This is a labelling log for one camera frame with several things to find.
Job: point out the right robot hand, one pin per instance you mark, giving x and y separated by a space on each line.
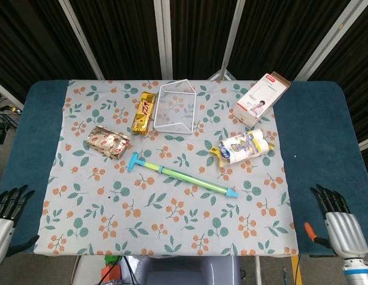
345 234

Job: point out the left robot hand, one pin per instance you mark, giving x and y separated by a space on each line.
3 234

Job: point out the blue green water squirter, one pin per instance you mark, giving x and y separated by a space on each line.
184 178

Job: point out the teal felt table cover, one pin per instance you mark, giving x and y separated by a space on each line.
314 133

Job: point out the green block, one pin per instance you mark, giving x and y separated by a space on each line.
111 260

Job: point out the orange block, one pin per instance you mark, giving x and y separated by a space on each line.
111 272

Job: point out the plastic pack of white rolls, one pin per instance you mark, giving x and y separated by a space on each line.
243 147

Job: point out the crinkled gold red-print snack bag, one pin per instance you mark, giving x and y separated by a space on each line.
107 142

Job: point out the white red product box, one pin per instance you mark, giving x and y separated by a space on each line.
255 101

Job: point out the grey robot torso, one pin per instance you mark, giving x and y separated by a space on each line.
187 271

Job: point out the floral orange fruit tablecloth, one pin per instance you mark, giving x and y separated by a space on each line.
172 225

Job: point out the gold chocolate bar package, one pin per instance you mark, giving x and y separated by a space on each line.
144 112

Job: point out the grey tripod stand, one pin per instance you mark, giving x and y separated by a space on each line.
224 72

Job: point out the black pleated backdrop curtain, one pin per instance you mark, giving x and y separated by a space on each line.
127 35

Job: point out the white partition frame post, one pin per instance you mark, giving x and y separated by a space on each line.
326 41
163 38
233 38
83 41

